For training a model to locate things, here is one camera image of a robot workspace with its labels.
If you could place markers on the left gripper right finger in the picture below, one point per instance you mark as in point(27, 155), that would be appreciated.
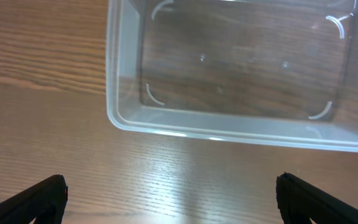
point(301, 202)

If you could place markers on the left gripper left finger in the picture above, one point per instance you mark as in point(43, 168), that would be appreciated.
point(41, 203)

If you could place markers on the clear plastic storage box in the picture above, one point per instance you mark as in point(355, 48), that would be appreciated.
point(278, 73)

